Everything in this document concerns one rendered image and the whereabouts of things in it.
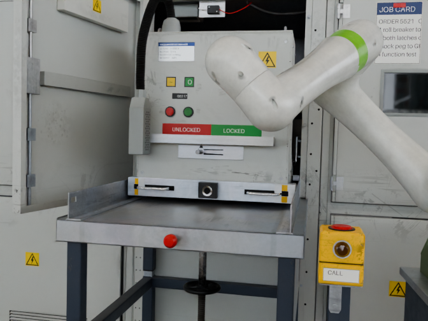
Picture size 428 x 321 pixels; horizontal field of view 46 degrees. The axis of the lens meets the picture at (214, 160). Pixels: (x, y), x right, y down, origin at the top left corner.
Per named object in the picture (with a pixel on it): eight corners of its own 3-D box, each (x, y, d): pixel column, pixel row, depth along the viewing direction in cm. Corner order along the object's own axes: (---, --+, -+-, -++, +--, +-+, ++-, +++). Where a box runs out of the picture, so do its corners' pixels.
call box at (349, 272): (363, 289, 91) (365, 233, 90) (318, 285, 92) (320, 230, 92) (359, 276, 99) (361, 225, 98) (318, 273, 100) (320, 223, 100)
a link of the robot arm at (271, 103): (309, 54, 132) (335, 25, 123) (341, 88, 130) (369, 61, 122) (225, 109, 109) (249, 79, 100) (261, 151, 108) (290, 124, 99)
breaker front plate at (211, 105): (286, 188, 154) (292, 31, 152) (135, 181, 163) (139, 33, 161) (286, 188, 156) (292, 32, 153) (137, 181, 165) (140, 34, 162)
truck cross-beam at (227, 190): (295, 204, 154) (295, 184, 154) (127, 195, 164) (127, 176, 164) (295, 202, 159) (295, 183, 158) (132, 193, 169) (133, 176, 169)
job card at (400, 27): (420, 64, 170) (423, 0, 169) (374, 64, 173) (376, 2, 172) (420, 64, 170) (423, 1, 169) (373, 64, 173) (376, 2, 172)
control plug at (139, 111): (142, 155, 152) (144, 97, 151) (127, 154, 153) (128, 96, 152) (151, 154, 160) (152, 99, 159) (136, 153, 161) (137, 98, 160)
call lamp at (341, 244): (351, 260, 90) (352, 242, 89) (332, 259, 90) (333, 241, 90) (351, 258, 91) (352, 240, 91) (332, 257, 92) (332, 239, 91)
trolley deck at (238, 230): (304, 259, 115) (305, 233, 115) (55, 241, 127) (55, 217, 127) (307, 214, 182) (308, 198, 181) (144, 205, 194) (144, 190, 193)
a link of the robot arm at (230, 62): (228, 19, 102) (189, 57, 104) (269, 64, 101) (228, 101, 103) (238, 33, 116) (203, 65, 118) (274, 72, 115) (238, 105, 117)
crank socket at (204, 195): (216, 199, 156) (216, 183, 155) (197, 198, 157) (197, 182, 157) (218, 198, 158) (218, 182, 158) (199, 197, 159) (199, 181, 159)
